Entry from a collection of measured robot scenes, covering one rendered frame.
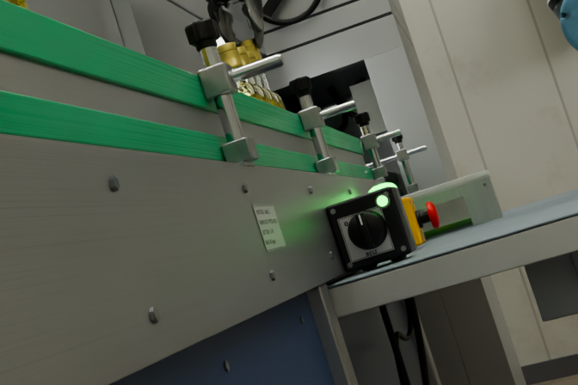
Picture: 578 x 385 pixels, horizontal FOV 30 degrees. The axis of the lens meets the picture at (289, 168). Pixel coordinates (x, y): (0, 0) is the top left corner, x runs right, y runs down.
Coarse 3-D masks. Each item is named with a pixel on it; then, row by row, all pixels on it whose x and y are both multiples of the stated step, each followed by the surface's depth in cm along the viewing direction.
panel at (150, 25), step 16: (112, 0) 176; (128, 0) 175; (144, 0) 185; (160, 0) 195; (128, 16) 175; (144, 16) 181; (160, 16) 191; (176, 16) 203; (192, 16) 215; (128, 32) 175; (144, 32) 178; (160, 32) 188; (176, 32) 199; (128, 48) 175; (144, 48) 175; (160, 48) 184; (176, 48) 195; (192, 48) 206; (176, 64) 191; (192, 64) 202
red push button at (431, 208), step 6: (426, 204) 152; (432, 204) 152; (432, 210) 151; (420, 216) 152; (426, 216) 152; (432, 216) 151; (438, 216) 152; (426, 222) 152; (432, 222) 151; (438, 222) 151
